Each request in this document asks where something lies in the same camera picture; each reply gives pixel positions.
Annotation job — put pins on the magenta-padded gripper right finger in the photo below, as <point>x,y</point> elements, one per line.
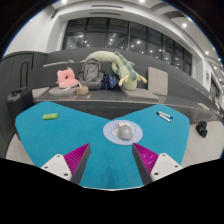
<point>165,165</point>

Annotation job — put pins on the dark glass window wall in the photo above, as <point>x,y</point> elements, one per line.
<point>133,38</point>

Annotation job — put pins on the square grey seat cushion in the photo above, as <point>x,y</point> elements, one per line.
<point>140,94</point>

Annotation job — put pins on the small flat grey cushion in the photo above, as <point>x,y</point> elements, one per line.
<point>40,92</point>

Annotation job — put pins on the round grey seat cushion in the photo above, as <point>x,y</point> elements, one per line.
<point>60,92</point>

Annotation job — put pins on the pink plush cushion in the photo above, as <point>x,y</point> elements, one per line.
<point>66,80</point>

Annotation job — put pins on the black bag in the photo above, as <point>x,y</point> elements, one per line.
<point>202,129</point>

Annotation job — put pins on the round light blue mouse pad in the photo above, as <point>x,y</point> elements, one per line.
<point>110,133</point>

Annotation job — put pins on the grey and white computer mouse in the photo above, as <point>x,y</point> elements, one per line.
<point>125,132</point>

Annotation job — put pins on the white marker with black cap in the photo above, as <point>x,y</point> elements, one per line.
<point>164,117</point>

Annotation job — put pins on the navy patterned bag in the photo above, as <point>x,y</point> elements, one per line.
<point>110,82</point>

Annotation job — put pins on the grey backpack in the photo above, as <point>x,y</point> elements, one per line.
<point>90,75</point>

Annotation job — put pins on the long green dragon plush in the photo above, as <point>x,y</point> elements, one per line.
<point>126,71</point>

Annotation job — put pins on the ceiling lights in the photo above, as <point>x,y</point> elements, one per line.
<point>184,25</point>

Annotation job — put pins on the upright grey cushion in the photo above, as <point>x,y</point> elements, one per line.
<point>157,81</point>

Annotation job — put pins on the tan woven pouch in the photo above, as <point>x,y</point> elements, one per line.
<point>82,90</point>

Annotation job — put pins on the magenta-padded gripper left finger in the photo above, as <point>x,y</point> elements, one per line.
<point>58,165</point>

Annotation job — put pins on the small green case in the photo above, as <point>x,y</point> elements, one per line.
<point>50,116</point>

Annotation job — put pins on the white marker with blue cap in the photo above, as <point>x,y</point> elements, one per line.
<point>166,115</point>

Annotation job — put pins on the black suitcase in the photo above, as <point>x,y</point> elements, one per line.
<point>20,103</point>

